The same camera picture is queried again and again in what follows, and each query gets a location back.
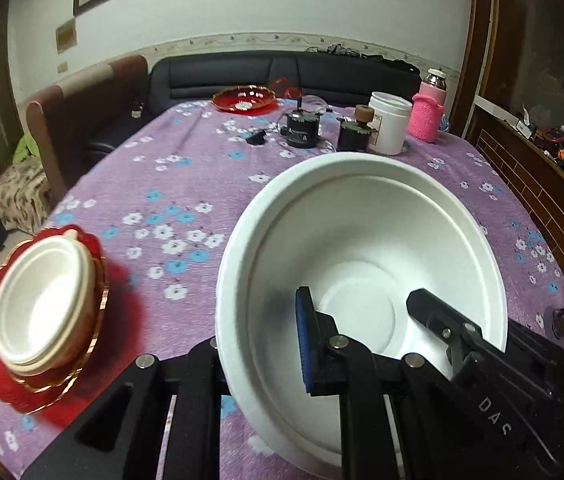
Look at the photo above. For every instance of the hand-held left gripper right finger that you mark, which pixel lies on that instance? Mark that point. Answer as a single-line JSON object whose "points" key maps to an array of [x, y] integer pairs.
{"points": [[304, 340]]}

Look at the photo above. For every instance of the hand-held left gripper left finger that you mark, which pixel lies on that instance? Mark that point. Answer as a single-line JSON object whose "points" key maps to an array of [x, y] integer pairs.
{"points": [[201, 375]]}

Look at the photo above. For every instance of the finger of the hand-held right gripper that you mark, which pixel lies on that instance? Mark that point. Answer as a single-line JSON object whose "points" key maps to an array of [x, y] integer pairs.
{"points": [[437, 315]]}

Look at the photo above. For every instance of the gold-rimmed red glass plate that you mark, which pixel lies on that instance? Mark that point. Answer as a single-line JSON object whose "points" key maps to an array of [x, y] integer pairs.
{"points": [[89, 347]]}

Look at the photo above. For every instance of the cream plastic bowl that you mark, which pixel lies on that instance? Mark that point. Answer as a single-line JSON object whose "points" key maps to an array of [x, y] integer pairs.
{"points": [[85, 310]]}

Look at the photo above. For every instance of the wooden sideboard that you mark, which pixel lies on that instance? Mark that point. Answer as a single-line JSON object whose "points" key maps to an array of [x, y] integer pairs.
{"points": [[527, 180]]}

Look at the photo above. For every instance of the black device with brown knob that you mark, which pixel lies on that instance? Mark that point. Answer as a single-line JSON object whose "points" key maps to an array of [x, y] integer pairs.
{"points": [[354, 135]]}

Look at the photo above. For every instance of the white plastic jar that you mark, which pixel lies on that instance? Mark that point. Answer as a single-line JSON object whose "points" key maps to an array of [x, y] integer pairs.
{"points": [[387, 122]]}

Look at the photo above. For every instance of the bottle in pink knitted sleeve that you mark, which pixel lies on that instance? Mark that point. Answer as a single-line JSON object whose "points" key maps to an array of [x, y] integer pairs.
{"points": [[429, 110]]}

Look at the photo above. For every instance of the small black part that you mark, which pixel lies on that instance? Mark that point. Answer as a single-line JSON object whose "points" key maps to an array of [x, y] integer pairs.
{"points": [[257, 136]]}

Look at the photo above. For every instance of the black cylindrical device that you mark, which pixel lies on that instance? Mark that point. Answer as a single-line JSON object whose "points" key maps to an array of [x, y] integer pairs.
{"points": [[302, 130]]}

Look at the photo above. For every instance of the purple floral tablecloth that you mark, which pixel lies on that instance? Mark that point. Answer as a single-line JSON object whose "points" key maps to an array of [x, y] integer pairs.
{"points": [[186, 160]]}

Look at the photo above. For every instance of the clear glass dish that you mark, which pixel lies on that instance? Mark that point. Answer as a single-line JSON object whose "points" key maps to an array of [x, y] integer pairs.
{"points": [[316, 102]]}

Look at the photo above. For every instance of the small red glass plate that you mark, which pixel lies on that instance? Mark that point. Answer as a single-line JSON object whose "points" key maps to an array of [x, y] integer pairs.
{"points": [[242, 97]]}

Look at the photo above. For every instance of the brown patterned blanket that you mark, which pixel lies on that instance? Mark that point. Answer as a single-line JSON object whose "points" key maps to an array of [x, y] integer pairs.
{"points": [[16, 195]]}

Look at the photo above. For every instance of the dark cloth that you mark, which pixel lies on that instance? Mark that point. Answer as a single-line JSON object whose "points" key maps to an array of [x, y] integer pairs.
{"points": [[357, 52]]}

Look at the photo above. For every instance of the black leather sofa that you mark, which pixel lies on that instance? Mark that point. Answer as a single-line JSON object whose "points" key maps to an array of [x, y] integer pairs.
{"points": [[221, 72]]}

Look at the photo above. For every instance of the green cloth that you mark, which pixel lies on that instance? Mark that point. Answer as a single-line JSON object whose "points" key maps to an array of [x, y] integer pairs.
{"points": [[24, 147]]}

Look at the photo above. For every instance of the brown armchair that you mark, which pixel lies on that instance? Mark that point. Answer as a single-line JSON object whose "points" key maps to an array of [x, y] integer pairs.
{"points": [[86, 105]]}

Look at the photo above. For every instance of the brass wall plaque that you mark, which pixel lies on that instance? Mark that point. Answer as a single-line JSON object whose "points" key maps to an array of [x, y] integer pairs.
{"points": [[65, 36]]}

